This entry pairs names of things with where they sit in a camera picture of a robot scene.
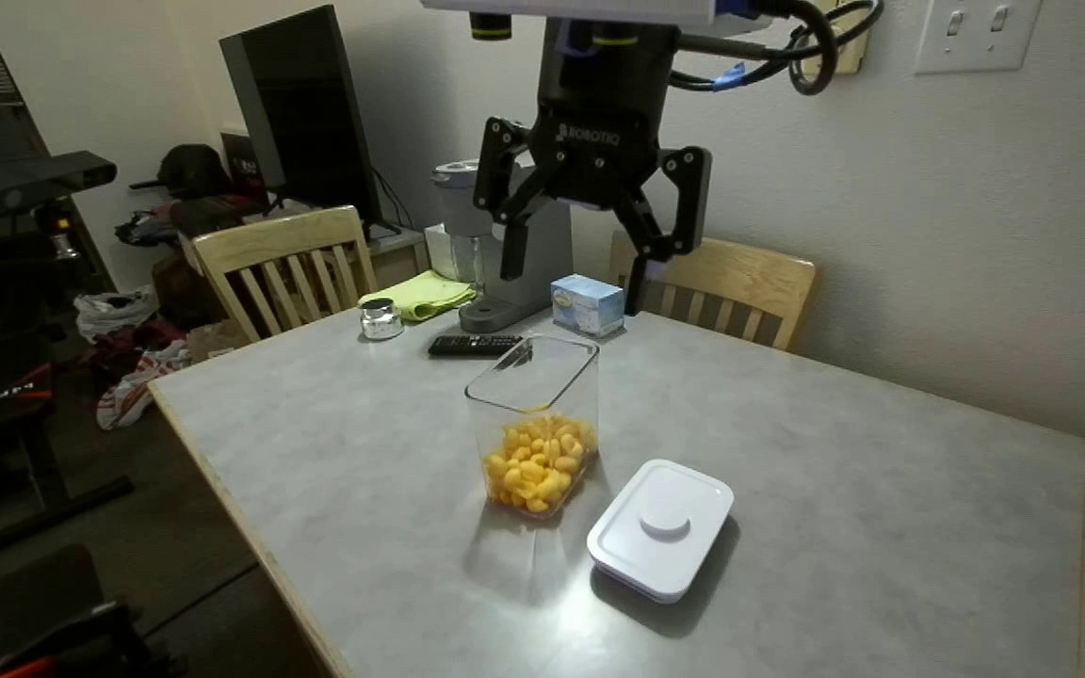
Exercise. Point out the black red bag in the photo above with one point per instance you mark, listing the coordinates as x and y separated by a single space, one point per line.
78 641

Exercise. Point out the clear plastic water tank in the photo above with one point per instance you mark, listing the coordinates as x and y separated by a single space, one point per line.
443 251

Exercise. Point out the black cap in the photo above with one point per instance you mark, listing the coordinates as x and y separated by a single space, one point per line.
191 166

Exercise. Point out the black stand frame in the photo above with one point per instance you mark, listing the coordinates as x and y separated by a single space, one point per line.
17 415

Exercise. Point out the yellow snack pieces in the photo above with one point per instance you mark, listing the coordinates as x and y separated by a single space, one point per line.
541 469

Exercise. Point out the clear plastic container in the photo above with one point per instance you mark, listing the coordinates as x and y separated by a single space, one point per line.
572 402

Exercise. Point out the black bar camera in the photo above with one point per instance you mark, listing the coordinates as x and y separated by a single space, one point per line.
40 176

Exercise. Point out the black flat screen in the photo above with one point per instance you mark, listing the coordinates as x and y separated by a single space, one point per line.
302 113

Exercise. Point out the white light switch plate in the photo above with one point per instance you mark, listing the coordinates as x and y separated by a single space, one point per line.
978 32

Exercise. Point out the lime green cloth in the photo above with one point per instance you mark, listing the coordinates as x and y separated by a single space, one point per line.
425 297

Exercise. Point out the blue white cardboard box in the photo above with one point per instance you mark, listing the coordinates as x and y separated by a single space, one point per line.
591 307

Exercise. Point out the white container lid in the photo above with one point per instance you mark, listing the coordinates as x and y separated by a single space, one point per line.
660 530

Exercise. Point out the black remote control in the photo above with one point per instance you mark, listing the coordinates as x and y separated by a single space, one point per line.
473 344

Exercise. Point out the grey coffee maker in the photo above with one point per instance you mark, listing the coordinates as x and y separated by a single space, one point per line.
541 270

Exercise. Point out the light wooden chair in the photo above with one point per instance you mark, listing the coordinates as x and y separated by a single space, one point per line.
281 243
743 278

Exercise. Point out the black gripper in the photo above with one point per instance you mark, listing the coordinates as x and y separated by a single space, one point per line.
606 113

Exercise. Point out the pile of clothes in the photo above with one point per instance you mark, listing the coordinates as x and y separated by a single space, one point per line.
129 378

